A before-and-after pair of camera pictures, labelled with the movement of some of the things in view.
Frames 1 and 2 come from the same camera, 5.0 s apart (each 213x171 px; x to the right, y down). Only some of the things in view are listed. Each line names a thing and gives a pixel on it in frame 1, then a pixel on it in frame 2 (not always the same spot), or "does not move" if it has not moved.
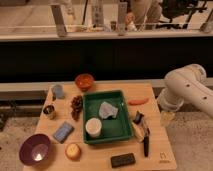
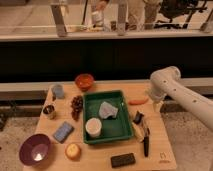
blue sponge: x=63 y=132 does not move
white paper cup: x=93 y=126 does not move
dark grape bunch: x=76 y=106 does not move
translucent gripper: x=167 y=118 -> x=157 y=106
